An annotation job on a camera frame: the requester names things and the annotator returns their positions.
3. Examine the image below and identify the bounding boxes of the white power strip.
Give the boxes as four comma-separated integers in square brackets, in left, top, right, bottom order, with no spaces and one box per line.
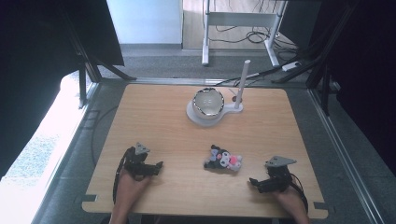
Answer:
[281,61,302,72]

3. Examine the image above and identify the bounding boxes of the black curtain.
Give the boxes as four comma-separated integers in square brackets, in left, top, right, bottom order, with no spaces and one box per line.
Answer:
[0,0,125,181]
[278,0,396,178]

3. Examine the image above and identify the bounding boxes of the person's right hand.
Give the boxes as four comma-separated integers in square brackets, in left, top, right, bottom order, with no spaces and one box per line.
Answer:
[273,186,308,218]

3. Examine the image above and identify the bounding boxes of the black metal stand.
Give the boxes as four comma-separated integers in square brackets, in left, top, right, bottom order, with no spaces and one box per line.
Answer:
[61,12,138,110]
[270,0,362,117]

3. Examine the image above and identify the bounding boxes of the white stand with pole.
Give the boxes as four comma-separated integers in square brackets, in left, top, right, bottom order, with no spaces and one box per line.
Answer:
[185,59,252,128]

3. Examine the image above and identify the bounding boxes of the shiny round bowl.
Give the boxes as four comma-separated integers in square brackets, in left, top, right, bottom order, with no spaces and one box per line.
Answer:
[191,87,226,121]

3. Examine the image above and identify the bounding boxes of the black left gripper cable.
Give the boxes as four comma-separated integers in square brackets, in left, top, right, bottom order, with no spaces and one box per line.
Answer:
[111,147,135,204]

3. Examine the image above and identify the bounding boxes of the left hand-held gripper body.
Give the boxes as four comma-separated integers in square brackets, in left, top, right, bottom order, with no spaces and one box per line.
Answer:
[123,142,156,182]

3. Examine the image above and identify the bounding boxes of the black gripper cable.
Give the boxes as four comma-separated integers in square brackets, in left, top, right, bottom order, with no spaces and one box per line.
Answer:
[111,147,135,204]
[289,173,310,213]

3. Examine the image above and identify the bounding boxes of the black cables on floor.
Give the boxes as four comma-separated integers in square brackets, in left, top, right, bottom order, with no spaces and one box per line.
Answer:
[207,0,302,54]

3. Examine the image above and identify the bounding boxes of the person's left hand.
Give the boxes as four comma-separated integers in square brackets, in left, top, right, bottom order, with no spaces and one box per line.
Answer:
[115,168,152,210]

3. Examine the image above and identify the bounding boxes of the black and pink plush toy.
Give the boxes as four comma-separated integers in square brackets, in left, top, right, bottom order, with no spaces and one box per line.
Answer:
[203,144,244,173]

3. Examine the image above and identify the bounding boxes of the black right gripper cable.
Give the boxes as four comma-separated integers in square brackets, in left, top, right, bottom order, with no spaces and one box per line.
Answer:
[289,173,310,213]

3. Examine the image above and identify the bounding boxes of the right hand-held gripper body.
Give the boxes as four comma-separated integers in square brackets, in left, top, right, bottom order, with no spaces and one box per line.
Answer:
[262,155,298,194]

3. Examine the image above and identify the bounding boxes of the thin black floor cable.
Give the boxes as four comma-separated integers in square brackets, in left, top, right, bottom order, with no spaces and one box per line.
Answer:
[90,105,120,167]

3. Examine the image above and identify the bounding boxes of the white metal desk frame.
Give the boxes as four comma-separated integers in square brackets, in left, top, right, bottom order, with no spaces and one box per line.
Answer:
[201,0,288,68]

